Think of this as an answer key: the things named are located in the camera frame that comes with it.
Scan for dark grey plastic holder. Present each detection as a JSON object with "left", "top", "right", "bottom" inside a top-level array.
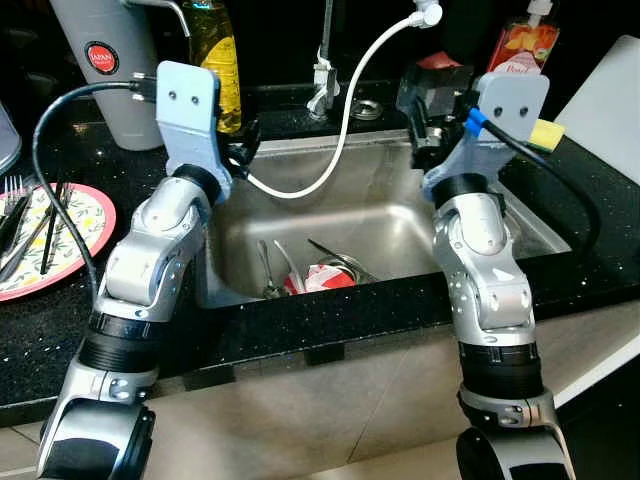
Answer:
[{"left": 396, "top": 66, "right": 475, "bottom": 117}]

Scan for small red plastic item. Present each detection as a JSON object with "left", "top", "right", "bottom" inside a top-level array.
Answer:
[{"left": 414, "top": 51, "right": 463, "bottom": 73}]

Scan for yellow liquid plastic bottle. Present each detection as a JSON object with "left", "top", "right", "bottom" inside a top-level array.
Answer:
[{"left": 185, "top": 0, "right": 244, "bottom": 136}]

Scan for stainless steel sink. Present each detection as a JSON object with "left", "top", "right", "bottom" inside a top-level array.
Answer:
[{"left": 195, "top": 128, "right": 573, "bottom": 309}]

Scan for chrome faucet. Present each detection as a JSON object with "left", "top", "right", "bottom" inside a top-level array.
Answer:
[{"left": 307, "top": 0, "right": 342, "bottom": 123}]

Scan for yellow sponge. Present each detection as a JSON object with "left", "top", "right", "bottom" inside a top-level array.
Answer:
[{"left": 529, "top": 118, "right": 568, "bottom": 154}]

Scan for white spoon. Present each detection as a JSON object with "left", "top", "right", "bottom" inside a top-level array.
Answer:
[{"left": 274, "top": 240, "right": 307, "bottom": 293}]

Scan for metal spoon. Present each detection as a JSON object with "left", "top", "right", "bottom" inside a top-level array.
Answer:
[{"left": 256, "top": 240, "right": 288, "bottom": 300}]

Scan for peach dish soap bottle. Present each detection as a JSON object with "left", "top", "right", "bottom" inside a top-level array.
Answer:
[{"left": 487, "top": 0, "right": 561, "bottom": 79}]

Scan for dark slim utensil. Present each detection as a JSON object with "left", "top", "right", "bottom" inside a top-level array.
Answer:
[{"left": 306, "top": 237, "right": 379, "bottom": 283}]

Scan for chrome filter spout tube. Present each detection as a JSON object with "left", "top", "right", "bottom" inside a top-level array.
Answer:
[{"left": 125, "top": 0, "right": 192, "bottom": 38}]

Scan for grey water filter canister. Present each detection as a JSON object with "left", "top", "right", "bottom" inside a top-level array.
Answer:
[{"left": 48, "top": 0, "right": 169, "bottom": 152}]

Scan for white board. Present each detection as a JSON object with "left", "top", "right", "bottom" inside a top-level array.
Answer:
[{"left": 553, "top": 35, "right": 640, "bottom": 158}]

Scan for floral plate red rim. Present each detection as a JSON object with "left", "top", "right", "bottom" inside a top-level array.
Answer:
[{"left": 0, "top": 182, "right": 119, "bottom": 303}]

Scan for black chopstick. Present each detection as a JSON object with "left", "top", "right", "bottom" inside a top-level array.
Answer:
[
  {"left": 0, "top": 205, "right": 59, "bottom": 283},
  {"left": 40, "top": 183, "right": 73, "bottom": 276}
]

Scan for silver fork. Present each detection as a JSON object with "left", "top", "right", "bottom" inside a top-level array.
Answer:
[{"left": 0, "top": 175, "right": 28, "bottom": 256}]

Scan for dark cabinet door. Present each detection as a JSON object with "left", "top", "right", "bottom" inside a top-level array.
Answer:
[{"left": 553, "top": 335, "right": 640, "bottom": 480}]

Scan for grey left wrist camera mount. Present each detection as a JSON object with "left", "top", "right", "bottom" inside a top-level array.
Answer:
[{"left": 155, "top": 60, "right": 234, "bottom": 183}]

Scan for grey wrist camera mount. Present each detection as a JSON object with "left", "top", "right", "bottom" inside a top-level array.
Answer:
[
  {"left": 420, "top": 70, "right": 552, "bottom": 193},
  {"left": 155, "top": 60, "right": 234, "bottom": 183}
]

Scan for chrome counter ring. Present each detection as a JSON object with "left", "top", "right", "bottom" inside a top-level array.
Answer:
[{"left": 350, "top": 99, "right": 384, "bottom": 122}]

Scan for white flexible hose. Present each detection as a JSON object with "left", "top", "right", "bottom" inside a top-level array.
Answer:
[{"left": 245, "top": 3, "right": 444, "bottom": 201}]

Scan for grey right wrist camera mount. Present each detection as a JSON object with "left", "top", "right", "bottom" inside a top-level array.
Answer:
[{"left": 420, "top": 70, "right": 552, "bottom": 193}]

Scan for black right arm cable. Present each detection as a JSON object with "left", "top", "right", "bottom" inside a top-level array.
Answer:
[{"left": 463, "top": 108, "right": 602, "bottom": 263}]

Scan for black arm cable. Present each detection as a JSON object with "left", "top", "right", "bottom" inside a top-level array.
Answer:
[
  {"left": 463, "top": 108, "right": 602, "bottom": 263},
  {"left": 30, "top": 80, "right": 161, "bottom": 301}
]

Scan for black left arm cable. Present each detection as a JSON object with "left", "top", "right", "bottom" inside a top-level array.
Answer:
[{"left": 30, "top": 80, "right": 161, "bottom": 301}]

